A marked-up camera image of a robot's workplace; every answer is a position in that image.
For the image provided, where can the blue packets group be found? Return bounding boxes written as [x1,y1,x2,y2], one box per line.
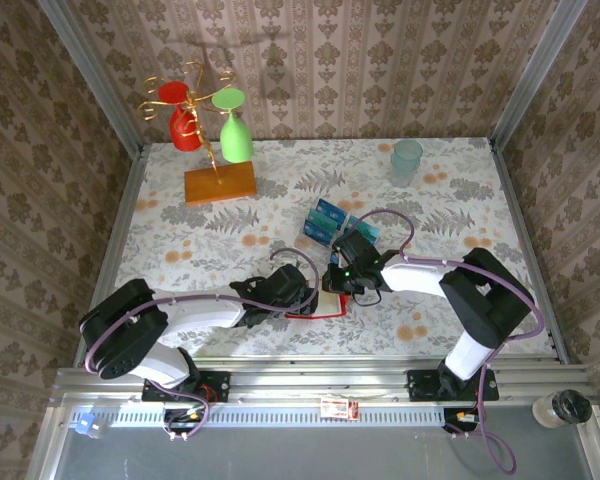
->
[293,197,384,261]

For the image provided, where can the teal credit card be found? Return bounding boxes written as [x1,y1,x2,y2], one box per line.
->
[349,219,381,244]
[307,208,339,229]

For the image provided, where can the small red white box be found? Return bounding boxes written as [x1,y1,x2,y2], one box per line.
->
[320,397,360,420]

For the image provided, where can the floral fern table cover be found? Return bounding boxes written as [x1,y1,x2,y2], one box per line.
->
[110,137,556,357]

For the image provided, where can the translucent blue plastic cup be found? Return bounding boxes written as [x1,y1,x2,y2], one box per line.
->
[390,139,425,189]

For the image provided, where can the black power connector block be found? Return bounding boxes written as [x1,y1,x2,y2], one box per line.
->
[162,407,211,436]
[442,407,481,434]

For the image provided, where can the grey metal panel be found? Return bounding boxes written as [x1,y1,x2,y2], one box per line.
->
[54,404,600,480]

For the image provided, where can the green wine glass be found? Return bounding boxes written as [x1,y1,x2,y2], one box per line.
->
[211,88,255,164]

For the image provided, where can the red wine glass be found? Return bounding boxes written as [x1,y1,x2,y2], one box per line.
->
[158,81,204,153]

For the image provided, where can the blue white plug connector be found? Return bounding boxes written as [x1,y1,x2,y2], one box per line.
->
[71,410,112,440]

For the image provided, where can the clear jar with black lid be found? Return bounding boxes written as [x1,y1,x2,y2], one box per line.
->
[531,389,594,430]

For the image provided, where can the aluminium front frame rail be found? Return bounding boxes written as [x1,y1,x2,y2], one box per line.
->
[49,354,594,406]

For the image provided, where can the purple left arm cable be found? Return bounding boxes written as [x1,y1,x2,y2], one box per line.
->
[81,247,321,444]

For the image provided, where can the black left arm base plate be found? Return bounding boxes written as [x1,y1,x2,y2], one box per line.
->
[141,370,231,404]

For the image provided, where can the white slotted cable duct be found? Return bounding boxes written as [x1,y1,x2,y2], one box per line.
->
[69,404,451,429]

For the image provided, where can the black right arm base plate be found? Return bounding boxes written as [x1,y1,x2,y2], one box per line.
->
[407,368,500,403]

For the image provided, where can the gold wire rack wooden base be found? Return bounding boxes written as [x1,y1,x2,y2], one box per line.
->
[136,59,258,205]

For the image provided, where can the aluminium side rail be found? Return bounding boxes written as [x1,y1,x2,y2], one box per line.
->
[489,139,571,364]
[99,147,149,289]

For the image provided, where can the aluminium corner post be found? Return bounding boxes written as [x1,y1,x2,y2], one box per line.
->
[37,0,146,156]
[489,0,589,149]

